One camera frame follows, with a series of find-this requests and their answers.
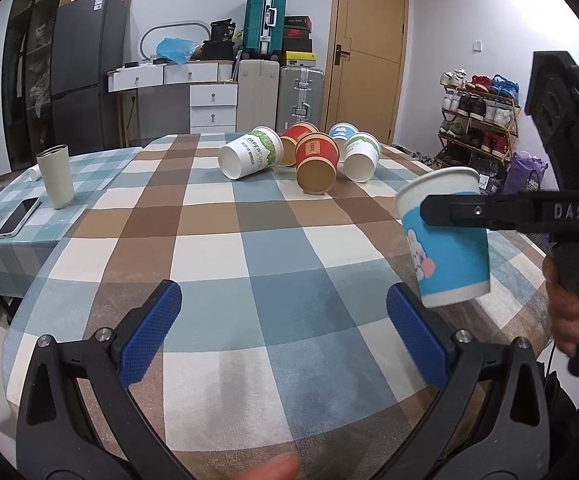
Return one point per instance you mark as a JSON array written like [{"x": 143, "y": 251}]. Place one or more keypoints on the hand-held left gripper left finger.
[{"x": 149, "y": 330}]

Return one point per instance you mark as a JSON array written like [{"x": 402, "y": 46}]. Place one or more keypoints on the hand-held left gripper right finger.
[{"x": 417, "y": 335}]

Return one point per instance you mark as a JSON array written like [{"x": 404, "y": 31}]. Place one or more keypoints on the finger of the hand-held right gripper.
[{"x": 469, "y": 211}]

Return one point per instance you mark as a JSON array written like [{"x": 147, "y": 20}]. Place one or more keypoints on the blue cartoon paper cup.
[{"x": 452, "y": 265}]

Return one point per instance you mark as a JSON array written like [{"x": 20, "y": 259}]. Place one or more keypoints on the white paper cup green print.
[{"x": 362, "y": 157}]

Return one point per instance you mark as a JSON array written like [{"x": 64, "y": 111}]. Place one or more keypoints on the blue and white paper cup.
[{"x": 342, "y": 132}]

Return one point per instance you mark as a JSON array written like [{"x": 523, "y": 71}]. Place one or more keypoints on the red and brown paper cup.
[{"x": 317, "y": 160}]

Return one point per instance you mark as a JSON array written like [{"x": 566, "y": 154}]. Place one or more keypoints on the white paper cup green leaves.
[{"x": 249, "y": 152}]

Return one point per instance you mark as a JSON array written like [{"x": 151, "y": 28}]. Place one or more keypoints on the person's right hand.
[{"x": 559, "y": 310}]

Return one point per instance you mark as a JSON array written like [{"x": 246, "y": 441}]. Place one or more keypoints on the person's left hand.
[{"x": 269, "y": 467}]

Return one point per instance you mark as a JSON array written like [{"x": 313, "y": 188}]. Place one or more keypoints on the purple bag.
[{"x": 524, "y": 170}]

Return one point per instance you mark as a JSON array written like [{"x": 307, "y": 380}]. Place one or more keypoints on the wooden shoe rack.
[{"x": 514, "y": 115}]

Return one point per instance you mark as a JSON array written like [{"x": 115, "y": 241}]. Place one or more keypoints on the group of shoes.
[{"x": 479, "y": 110}]

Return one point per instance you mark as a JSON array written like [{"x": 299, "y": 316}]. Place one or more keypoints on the brown blue checked tablecloth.
[{"x": 269, "y": 260}]

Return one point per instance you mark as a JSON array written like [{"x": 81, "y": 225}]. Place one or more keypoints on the teal checked tablecloth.
[{"x": 14, "y": 260}]

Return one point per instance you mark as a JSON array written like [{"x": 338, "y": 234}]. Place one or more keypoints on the white smartphone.
[{"x": 18, "y": 217}]

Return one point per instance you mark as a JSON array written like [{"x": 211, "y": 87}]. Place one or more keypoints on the cream steel tumbler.
[{"x": 55, "y": 175}]

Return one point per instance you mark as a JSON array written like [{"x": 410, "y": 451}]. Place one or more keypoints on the wooden door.
[{"x": 369, "y": 35}]

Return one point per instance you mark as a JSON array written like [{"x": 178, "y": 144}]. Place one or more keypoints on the silver suitcase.
[{"x": 299, "y": 92}]

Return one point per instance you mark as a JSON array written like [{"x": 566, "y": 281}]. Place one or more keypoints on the white dresser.
[{"x": 209, "y": 97}]

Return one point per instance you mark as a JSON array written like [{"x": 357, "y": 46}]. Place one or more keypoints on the stack of shoe boxes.
[{"x": 298, "y": 40}]

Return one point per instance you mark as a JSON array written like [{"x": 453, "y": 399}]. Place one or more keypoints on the white suitcase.
[{"x": 257, "y": 95}]

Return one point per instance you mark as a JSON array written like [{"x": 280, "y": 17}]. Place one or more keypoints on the dark grey refrigerator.
[{"x": 87, "y": 70}]

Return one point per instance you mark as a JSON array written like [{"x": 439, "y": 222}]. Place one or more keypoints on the blue plastic bag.
[{"x": 174, "y": 49}]

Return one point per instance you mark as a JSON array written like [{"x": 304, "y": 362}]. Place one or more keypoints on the teal suitcase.
[{"x": 257, "y": 20}]

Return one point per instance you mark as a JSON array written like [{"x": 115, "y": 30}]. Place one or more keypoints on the black glass cabinet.
[{"x": 27, "y": 60}]

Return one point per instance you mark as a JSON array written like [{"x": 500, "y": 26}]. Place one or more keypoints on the oval mirror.
[{"x": 174, "y": 27}]

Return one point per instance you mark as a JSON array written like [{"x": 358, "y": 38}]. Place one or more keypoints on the black bag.
[{"x": 222, "y": 35}]

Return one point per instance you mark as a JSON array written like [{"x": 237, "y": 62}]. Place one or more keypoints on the white wall switch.
[{"x": 477, "y": 46}]

